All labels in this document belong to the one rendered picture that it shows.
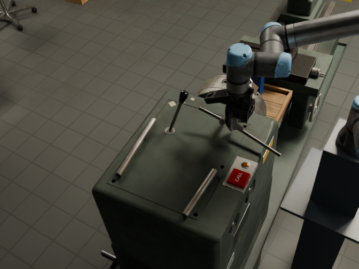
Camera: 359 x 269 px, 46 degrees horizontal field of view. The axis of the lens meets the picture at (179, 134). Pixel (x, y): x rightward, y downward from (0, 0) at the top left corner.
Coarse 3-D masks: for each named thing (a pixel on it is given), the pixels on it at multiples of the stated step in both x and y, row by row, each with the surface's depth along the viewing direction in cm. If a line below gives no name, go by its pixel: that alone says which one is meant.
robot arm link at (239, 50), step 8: (232, 48) 128; (240, 48) 128; (248, 48) 127; (232, 56) 126; (240, 56) 125; (248, 56) 126; (232, 64) 128; (240, 64) 127; (248, 64) 128; (232, 72) 130; (240, 72) 129; (248, 72) 129; (232, 80) 132; (240, 80) 132; (248, 80) 134
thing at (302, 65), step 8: (240, 40) 241; (256, 48) 235; (296, 56) 227; (304, 56) 227; (296, 64) 223; (304, 64) 223; (312, 64) 222; (296, 72) 219; (304, 72) 218; (296, 80) 219; (304, 80) 217
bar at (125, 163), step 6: (150, 120) 161; (156, 120) 162; (150, 126) 159; (144, 132) 157; (138, 138) 155; (144, 138) 156; (138, 144) 153; (132, 150) 151; (132, 156) 150; (126, 162) 148; (120, 168) 146; (126, 168) 148; (120, 174) 145
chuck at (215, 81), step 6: (210, 78) 185; (216, 78) 182; (222, 78) 180; (204, 84) 186; (210, 84) 180; (216, 84) 178; (222, 84) 177; (258, 96) 179; (258, 102) 178; (264, 102) 182; (258, 108) 178; (264, 108) 182; (264, 114) 184
